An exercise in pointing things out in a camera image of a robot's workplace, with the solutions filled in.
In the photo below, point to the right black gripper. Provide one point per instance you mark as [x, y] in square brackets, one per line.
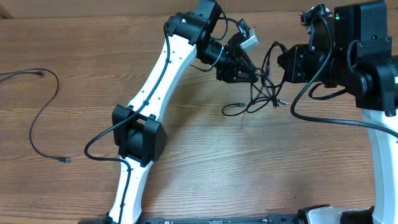
[295, 72]

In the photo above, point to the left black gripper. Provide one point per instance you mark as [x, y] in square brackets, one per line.
[235, 63]

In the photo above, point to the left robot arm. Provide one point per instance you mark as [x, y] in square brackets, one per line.
[138, 130]

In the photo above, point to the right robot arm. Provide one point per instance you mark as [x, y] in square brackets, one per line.
[350, 49]

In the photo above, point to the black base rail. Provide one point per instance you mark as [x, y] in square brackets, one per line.
[214, 220]

